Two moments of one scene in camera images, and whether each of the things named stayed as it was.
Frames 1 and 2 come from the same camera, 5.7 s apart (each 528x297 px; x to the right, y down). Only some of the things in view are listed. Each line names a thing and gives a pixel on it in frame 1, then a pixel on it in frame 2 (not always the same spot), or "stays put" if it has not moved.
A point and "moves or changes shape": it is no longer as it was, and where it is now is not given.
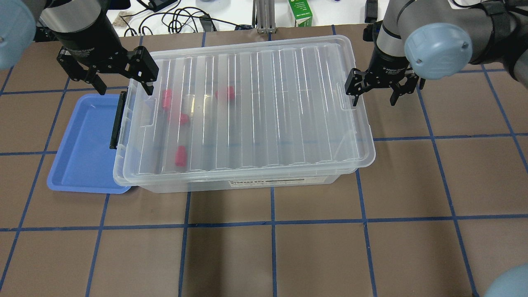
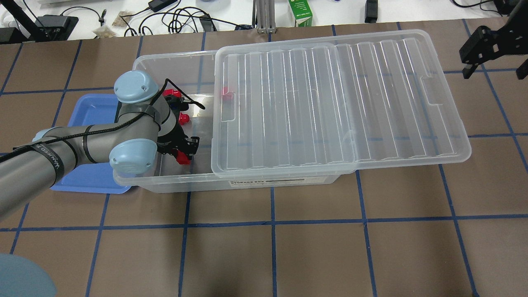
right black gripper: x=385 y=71 → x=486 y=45
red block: x=184 y=119 stays put
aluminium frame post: x=263 y=16 stays put
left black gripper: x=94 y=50 → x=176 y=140
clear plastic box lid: x=230 y=107 moves or changes shape
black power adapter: x=155 y=5 stays put
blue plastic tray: x=83 y=162 stays put
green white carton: x=302 y=12 stays put
